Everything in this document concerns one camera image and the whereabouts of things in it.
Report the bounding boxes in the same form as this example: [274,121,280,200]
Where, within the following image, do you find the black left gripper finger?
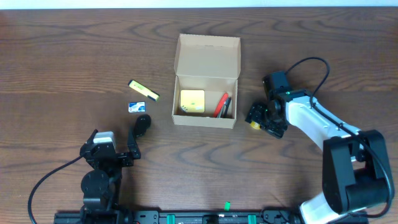
[127,126,141,159]
[85,129,98,145]

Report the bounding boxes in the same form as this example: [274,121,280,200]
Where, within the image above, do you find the yellow tape roll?
[250,121,261,130]

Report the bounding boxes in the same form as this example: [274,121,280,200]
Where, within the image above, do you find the white blue staples box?
[128,101,146,113]

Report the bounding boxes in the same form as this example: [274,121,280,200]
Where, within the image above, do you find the red black stapler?
[213,93,232,118]

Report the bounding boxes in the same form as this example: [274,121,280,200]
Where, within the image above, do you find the yellow sticky notes pad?
[180,90,205,113]

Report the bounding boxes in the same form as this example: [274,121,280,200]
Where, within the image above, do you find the brown cardboard box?
[172,34,241,129]

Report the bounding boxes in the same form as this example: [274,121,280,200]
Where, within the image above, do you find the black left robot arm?
[80,127,141,212]

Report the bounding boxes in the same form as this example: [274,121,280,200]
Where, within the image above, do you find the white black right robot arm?
[246,89,395,223]

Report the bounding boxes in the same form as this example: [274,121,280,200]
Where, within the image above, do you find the black round tape dispenser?
[133,114,151,138]

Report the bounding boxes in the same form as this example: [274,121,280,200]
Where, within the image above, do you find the yellow highlighter marker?
[128,80,160,101]

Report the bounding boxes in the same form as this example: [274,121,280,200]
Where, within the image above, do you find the green small clip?
[224,202,231,212]

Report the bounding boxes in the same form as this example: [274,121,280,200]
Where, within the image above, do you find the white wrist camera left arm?
[93,131,116,149]

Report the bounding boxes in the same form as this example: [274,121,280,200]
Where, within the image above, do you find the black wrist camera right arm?
[262,71,292,101]

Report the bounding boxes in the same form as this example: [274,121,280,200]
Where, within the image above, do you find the black mounting rail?
[53,210,302,224]

